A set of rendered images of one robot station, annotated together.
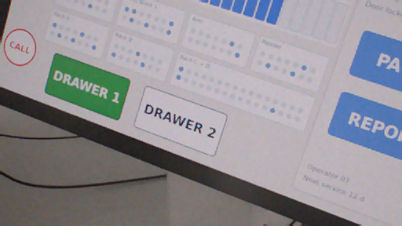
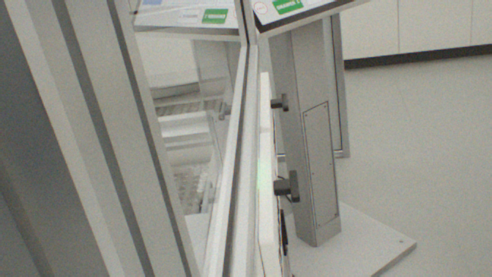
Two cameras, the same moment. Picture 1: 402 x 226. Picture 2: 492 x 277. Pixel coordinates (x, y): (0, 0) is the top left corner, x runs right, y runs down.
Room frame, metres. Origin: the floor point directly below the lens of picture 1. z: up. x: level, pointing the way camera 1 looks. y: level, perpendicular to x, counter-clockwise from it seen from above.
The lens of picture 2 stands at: (-0.49, 1.26, 1.27)
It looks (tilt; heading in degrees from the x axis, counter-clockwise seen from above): 26 degrees down; 315
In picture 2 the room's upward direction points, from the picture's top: 10 degrees counter-clockwise
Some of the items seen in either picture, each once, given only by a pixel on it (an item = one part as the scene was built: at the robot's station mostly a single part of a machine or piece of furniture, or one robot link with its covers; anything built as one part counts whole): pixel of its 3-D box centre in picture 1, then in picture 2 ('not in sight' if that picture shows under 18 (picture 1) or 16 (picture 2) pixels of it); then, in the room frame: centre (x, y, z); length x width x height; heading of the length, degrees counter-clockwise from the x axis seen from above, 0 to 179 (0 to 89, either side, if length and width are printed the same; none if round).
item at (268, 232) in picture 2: not in sight; (270, 207); (-0.09, 0.84, 0.87); 0.29 x 0.02 x 0.11; 128
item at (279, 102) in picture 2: not in sight; (279, 102); (0.08, 0.58, 0.91); 0.07 x 0.04 x 0.01; 128
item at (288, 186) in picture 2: not in sight; (285, 186); (-0.11, 0.82, 0.91); 0.07 x 0.04 x 0.01; 128
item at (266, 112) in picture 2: not in sight; (268, 119); (0.11, 0.59, 0.87); 0.29 x 0.02 x 0.11; 128
